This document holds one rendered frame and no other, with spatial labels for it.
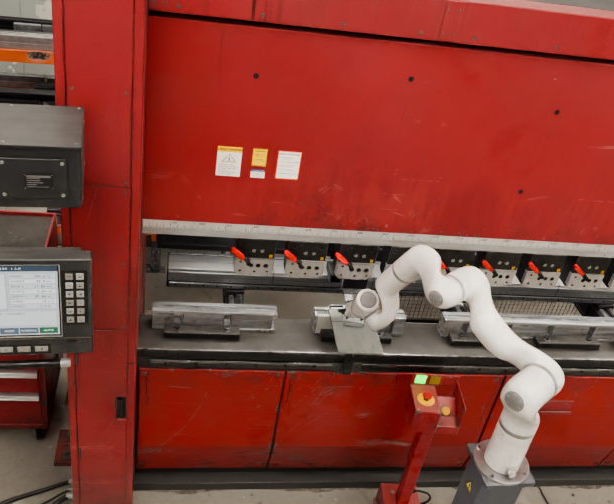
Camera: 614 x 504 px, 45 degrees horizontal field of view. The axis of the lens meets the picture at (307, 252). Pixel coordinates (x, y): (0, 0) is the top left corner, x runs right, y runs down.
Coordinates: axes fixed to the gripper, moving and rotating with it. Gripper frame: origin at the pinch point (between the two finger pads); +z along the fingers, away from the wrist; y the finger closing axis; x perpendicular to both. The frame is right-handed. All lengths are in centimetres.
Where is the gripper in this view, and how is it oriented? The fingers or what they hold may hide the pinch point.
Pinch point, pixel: (354, 315)
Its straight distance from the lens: 303.0
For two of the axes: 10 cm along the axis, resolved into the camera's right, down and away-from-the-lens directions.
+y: -9.9, -1.4, -0.6
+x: -1.2, 9.5, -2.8
